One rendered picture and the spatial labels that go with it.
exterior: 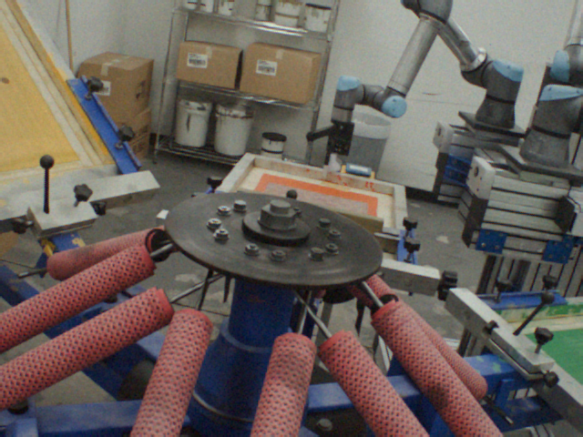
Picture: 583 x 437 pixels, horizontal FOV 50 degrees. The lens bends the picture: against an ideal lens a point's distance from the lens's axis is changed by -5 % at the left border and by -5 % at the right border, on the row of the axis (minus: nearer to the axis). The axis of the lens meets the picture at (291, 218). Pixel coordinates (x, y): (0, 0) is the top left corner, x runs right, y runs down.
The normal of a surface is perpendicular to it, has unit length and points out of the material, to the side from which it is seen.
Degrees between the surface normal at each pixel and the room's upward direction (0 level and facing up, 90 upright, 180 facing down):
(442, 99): 90
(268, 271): 0
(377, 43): 90
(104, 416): 0
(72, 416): 0
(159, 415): 32
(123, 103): 90
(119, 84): 90
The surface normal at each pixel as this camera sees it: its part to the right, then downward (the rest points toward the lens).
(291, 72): -0.18, 0.32
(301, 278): 0.18, -0.92
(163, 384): -0.07, -0.65
